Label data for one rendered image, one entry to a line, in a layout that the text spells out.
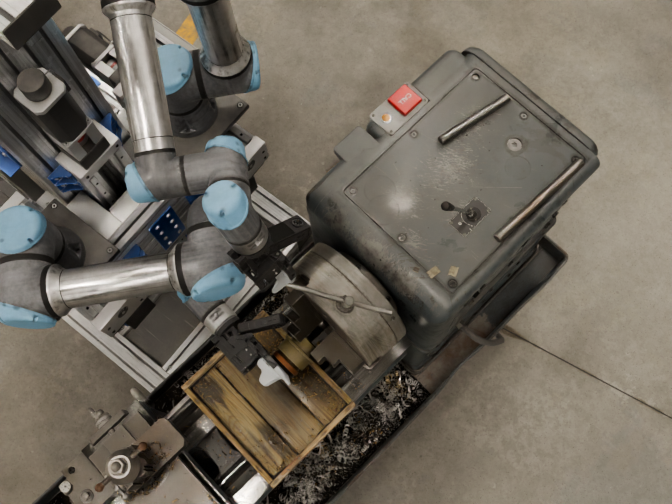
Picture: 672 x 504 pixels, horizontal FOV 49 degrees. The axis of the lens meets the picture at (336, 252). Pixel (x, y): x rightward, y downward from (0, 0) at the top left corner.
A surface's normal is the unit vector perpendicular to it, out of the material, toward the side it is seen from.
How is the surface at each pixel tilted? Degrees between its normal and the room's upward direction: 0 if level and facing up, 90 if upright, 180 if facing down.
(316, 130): 0
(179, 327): 0
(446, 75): 0
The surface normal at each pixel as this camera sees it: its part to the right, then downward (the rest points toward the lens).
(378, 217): -0.03, -0.29
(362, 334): 0.41, 0.18
